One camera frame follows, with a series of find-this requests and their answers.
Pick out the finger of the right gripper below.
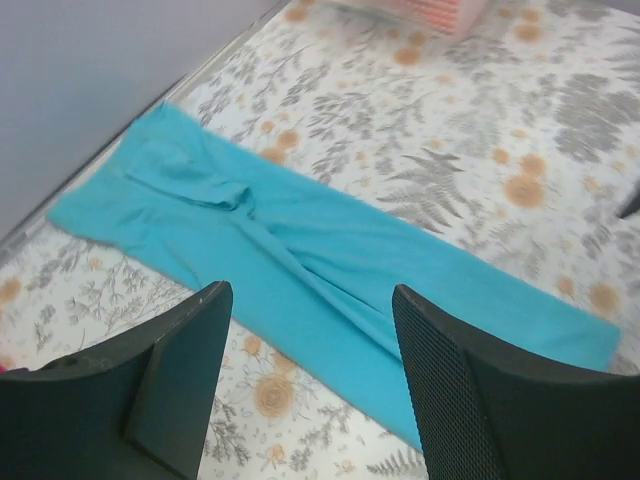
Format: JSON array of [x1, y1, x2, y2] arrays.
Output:
[[616, 183, 640, 219]]

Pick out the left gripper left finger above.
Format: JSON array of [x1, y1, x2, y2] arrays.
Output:
[[1, 282, 233, 479]]

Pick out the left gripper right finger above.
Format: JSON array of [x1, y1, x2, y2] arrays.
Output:
[[392, 285, 639, 479]]

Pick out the turquoise t shirt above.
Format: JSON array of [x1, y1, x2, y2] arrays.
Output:
[[48, 104, 620, 447]]

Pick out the white plastic basket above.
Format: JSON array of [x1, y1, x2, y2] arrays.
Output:
[[319, 0, 491, 39]]

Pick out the orange t shirt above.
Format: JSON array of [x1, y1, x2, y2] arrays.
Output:
[[375, 0, 475, 34]]

